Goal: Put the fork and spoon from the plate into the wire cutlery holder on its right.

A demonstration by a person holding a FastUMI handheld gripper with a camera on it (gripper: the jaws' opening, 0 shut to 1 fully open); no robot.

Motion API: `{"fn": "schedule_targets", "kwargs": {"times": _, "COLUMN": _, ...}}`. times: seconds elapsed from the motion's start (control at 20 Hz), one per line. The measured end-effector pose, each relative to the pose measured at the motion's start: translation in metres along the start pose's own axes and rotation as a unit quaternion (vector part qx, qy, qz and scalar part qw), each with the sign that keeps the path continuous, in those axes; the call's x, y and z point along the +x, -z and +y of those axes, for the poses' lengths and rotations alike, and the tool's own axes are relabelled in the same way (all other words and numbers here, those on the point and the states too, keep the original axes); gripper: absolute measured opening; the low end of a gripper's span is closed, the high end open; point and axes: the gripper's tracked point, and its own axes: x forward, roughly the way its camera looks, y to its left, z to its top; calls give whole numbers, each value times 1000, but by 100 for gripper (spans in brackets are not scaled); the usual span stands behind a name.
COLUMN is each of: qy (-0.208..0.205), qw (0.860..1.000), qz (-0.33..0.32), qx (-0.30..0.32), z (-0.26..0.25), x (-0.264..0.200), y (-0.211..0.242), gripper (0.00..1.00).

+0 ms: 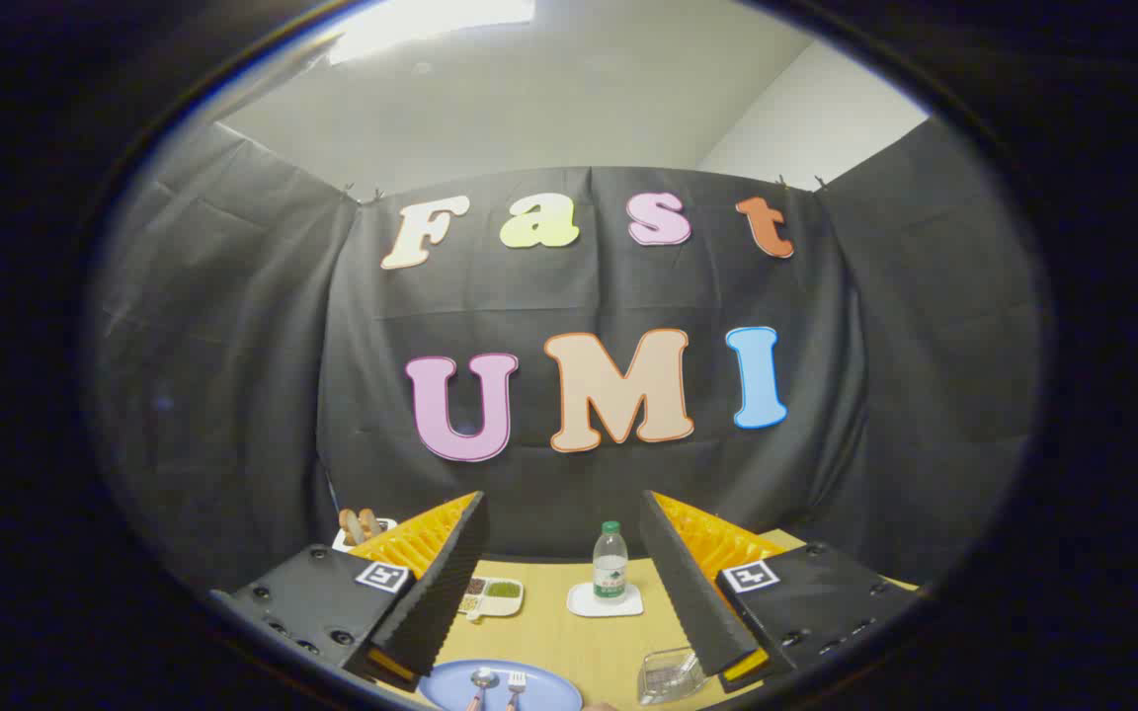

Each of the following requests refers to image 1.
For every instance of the cream toaster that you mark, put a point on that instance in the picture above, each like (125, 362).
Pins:
(342, 541)

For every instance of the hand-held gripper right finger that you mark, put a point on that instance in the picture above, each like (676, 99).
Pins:
(692, 592)

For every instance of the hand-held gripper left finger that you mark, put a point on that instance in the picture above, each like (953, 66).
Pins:
(441, 583)

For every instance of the white square coaster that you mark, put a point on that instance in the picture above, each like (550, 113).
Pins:
(581, 602)

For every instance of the white divided dish with beans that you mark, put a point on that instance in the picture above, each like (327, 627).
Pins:
(502, 596)

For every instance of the toast slice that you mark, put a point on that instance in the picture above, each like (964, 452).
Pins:
(348, 525)
(368, 521)

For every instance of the clear water bottle green cap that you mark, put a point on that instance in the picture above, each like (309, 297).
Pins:
(610, 568)

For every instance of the blue round plate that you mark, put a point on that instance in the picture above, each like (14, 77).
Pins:
(544, 686)

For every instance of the black backdrop cloth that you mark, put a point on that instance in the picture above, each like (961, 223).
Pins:
(569, 296)

